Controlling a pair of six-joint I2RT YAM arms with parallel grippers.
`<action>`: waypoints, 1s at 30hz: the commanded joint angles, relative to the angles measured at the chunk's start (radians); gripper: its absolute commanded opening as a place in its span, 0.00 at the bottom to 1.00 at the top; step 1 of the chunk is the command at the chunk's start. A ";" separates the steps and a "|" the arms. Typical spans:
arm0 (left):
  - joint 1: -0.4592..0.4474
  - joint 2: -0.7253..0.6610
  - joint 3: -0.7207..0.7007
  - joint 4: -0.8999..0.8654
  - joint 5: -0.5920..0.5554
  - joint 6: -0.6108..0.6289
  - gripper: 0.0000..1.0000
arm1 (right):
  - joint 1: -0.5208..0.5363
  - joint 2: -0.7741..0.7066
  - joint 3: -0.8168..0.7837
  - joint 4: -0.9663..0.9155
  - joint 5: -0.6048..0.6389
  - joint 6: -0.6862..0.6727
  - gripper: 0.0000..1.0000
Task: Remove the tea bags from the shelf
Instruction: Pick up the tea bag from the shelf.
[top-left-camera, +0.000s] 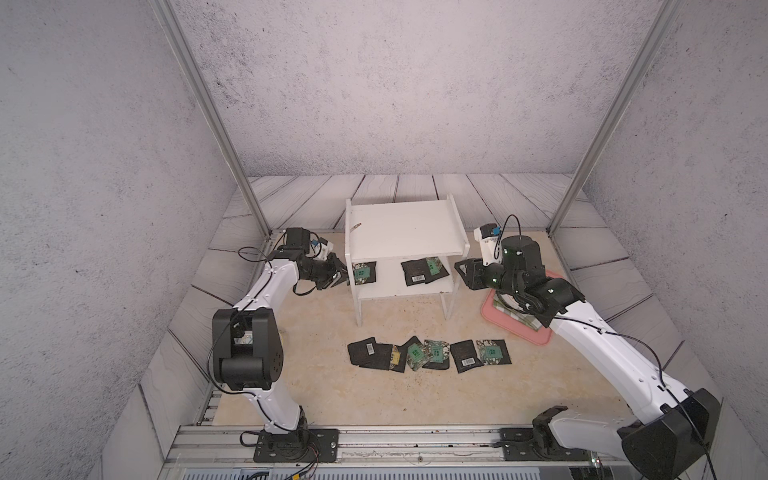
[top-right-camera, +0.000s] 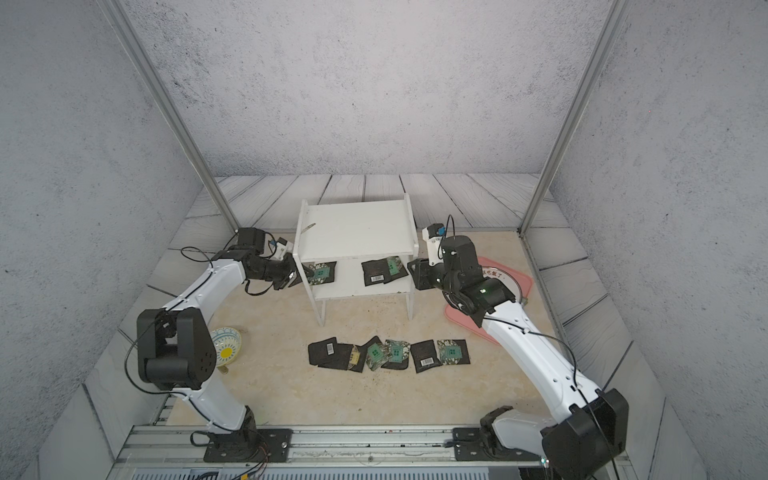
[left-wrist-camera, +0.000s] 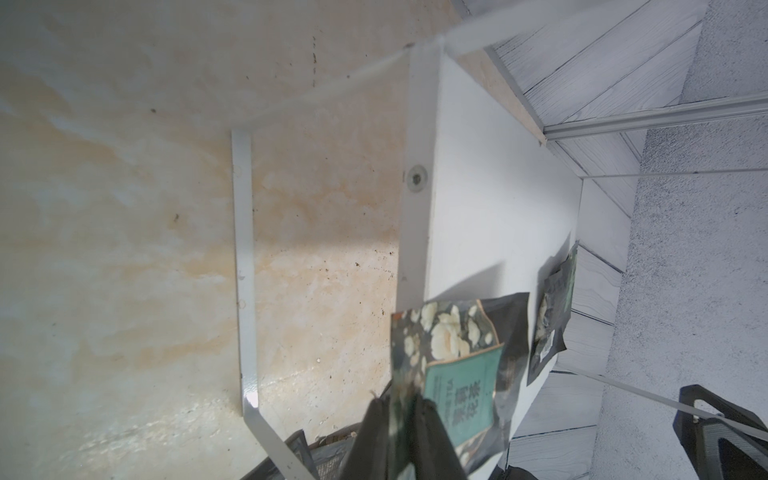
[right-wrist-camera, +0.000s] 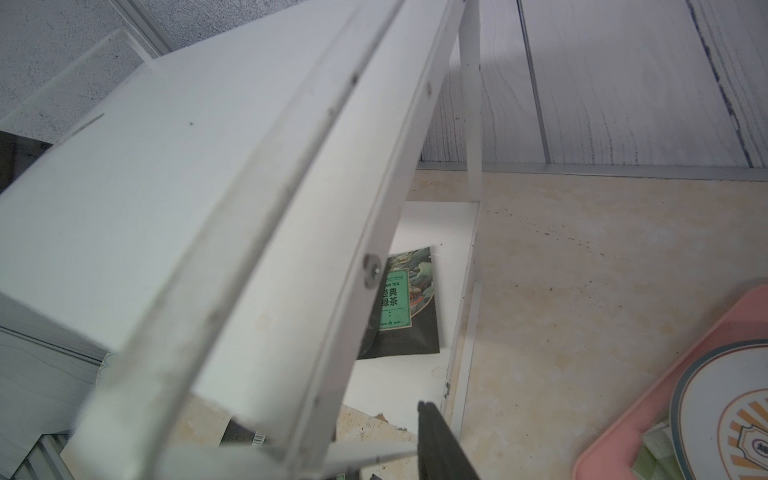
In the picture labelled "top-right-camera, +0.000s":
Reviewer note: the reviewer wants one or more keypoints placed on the round printed plate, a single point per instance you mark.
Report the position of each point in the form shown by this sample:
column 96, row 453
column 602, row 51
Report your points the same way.
column 518, row 283

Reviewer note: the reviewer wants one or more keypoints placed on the yellow patterned bowl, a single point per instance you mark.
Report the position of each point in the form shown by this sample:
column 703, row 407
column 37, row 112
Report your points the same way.
column 228, row 344

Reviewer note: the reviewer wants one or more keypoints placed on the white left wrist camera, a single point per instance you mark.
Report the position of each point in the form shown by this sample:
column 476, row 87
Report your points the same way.
column 279, row 249

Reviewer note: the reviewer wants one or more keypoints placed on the aluminium frame post left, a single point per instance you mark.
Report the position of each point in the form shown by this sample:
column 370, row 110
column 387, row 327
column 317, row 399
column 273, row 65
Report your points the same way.
column 132, row 45

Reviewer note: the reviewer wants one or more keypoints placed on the black tea bag text back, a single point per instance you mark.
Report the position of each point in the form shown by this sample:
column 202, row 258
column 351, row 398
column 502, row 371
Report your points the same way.
column 375, row 272

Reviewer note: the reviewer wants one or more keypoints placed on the aluminium frame post right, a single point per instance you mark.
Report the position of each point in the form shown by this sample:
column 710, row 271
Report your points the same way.
column 595, row 65

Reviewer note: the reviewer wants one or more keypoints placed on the black tea bag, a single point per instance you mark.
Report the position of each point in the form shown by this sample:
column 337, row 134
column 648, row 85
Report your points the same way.
column 322, row 352
column 340, row 360
column 395, row 269

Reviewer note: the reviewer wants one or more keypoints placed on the white two-tier shelf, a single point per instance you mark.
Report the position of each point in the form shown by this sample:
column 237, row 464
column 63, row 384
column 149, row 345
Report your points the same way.
column 348, row 234

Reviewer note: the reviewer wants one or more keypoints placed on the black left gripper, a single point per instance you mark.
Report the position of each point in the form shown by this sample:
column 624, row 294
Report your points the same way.
column 290, row 271

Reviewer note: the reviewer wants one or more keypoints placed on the jasmine tea bag floral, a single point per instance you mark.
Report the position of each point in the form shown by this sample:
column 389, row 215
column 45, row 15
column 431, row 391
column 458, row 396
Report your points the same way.
column 398, row 355

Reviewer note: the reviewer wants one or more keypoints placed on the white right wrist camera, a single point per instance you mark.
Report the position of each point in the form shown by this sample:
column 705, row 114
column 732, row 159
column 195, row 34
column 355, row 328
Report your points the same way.
column 433, row 236

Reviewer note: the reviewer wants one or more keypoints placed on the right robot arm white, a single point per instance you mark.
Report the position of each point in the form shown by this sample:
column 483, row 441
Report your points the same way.
column 587, row 426

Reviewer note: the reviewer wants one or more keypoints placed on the black tea bag barcode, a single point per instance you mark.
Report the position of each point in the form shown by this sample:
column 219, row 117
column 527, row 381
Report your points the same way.
column 424, row 355

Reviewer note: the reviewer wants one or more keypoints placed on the oolong tea bag yellow label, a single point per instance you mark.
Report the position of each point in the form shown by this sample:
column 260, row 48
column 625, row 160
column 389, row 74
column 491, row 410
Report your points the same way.
column 357, row 359

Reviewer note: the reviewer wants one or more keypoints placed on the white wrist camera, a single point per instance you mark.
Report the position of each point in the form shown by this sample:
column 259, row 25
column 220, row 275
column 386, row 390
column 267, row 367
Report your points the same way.
column 279, row 249
column 433, row 236

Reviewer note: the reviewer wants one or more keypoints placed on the green label tea bag pile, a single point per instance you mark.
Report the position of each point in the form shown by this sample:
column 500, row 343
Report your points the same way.
column 377, row 353

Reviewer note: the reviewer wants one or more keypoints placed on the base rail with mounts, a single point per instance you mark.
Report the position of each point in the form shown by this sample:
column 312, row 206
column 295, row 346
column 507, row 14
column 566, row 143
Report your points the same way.
column 328, row 452

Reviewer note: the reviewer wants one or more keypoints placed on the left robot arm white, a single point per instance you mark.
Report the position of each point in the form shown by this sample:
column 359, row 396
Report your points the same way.
column 174, row 348

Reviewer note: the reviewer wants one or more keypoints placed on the aluminium frame post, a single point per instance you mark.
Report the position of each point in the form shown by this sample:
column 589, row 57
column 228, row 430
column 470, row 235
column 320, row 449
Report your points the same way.
column 595, row 65
column 132, row 45

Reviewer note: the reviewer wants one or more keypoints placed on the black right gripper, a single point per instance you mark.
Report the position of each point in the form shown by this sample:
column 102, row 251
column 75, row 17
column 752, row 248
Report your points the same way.
column 421, row 276

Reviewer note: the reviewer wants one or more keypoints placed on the floral tea bag green label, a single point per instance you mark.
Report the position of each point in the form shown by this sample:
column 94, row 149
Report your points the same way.
column 453, row 352

